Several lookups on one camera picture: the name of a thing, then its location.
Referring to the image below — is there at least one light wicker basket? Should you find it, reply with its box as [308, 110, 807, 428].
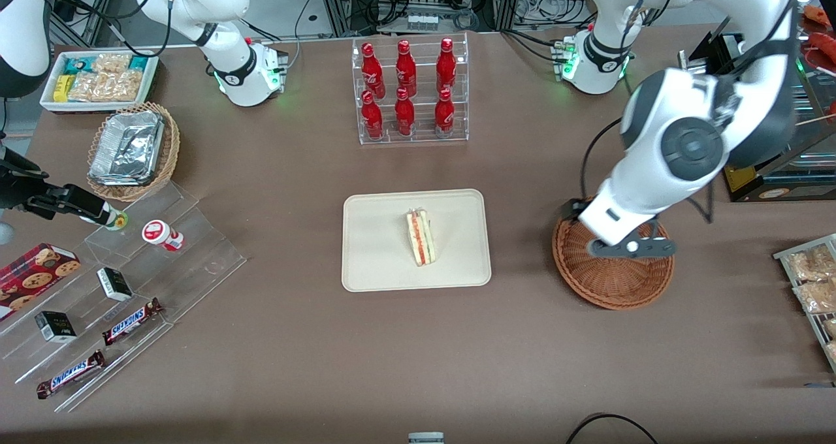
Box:
[86, 102, 181, 202]

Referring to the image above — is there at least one cream plastic tray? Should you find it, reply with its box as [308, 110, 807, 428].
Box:
[342, 189, 492, 293]

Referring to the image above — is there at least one clear acrylic bottle rack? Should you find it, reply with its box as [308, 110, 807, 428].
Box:
[351, 33, 470, 146]

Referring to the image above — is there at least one brown wicker basket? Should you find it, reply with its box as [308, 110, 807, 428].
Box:
[552, 197, 674, 311]

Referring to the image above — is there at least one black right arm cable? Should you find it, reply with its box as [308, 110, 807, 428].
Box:
[51, 0, 174, 58]

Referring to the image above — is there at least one red lidded small jar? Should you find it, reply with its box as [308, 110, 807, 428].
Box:
[142, 219, 184, 252]

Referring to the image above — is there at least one metal equipment rack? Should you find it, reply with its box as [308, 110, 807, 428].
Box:
[313, 0, 523, 37]

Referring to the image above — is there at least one small dark green box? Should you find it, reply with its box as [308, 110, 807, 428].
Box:
[97, 267, 133, 302]
[35, 311, 77, 343]

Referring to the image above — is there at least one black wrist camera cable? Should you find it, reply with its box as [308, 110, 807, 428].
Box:
[579, 119, 624, 200]

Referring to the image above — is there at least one metal wire tray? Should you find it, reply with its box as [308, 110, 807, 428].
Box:
[773, 234, 836, 374]

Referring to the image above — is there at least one black electronics box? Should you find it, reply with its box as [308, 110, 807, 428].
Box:
[677, 31, 745, 72]

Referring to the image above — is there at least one clear acrylic stepped shelf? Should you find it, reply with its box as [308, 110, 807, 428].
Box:
[0, 180, 248, 413]

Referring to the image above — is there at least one clear bag of crackers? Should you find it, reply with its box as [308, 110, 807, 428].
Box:
[69, 72, 105, 103]
[104, 71, 144, 102]
[91, 54, 131, 74]

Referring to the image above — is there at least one Snickers chocolate bar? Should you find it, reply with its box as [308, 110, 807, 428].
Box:
[36, 350, 105, 400]
[102, 298, 163, 346]

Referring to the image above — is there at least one silver foil pack stack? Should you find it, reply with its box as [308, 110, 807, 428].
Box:
[89, 110, 165, 187]

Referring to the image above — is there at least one red tartan cookie box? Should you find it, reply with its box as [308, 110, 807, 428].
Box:
[0, 243, 82, 321]

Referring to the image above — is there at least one red soda bottle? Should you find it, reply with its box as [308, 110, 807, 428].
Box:
[361, 90, 384, 141]
[394, 87, 416, 136]
[361, 42, 386, 99]
[436, 37, 457, 93]
[395, 39, 417, 97]
[434, 88, 455, 138]

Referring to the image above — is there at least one black table cable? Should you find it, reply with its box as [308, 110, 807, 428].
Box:
[565, 413, 657, 444]

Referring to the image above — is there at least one triangular sandwich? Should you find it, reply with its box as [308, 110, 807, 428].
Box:
[406, 209, 436, 268]

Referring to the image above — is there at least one black glass display case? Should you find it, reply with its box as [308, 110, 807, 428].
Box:
[722, 0, 836, 203]

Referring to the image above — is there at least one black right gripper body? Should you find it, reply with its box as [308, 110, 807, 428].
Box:
[0, 145, 50, 213]

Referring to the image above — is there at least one white snack bin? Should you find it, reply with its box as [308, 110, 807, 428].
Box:
[40, 50, 159, 114]

